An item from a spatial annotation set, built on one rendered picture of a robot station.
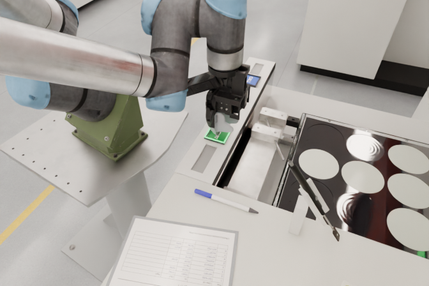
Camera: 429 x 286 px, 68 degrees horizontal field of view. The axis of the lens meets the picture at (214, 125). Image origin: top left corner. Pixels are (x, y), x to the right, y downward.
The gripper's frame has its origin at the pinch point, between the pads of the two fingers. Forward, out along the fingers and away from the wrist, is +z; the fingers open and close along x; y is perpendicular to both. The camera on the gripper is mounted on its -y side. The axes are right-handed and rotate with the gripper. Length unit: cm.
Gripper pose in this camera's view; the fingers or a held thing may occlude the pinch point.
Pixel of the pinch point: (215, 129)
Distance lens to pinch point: 80.0
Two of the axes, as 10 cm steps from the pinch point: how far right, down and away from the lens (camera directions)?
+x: 3.9, -6.2, 6.8
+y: 9.2, 2.6, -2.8
